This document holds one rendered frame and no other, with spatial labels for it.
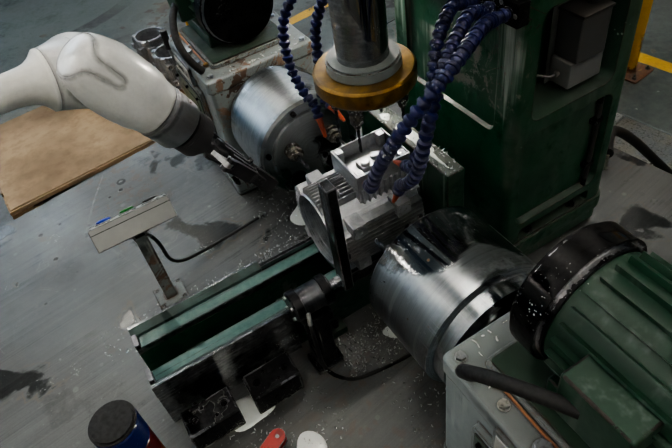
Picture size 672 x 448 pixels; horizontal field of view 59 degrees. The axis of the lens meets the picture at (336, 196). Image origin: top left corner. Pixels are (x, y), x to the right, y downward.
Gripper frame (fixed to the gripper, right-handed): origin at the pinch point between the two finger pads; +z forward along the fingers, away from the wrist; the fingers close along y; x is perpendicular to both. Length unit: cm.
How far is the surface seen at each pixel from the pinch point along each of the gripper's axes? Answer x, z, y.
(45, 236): 58, 7, 57
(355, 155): -15.1, 12.7, -2.1
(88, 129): 72, 74, 209
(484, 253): -17.8, 8.8, -39.6
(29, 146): 98, 59, 216
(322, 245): 3.8, 21.8, -4.1
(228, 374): 33.5, 15.3, -14.0
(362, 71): -26.3, -8.7, -10.8
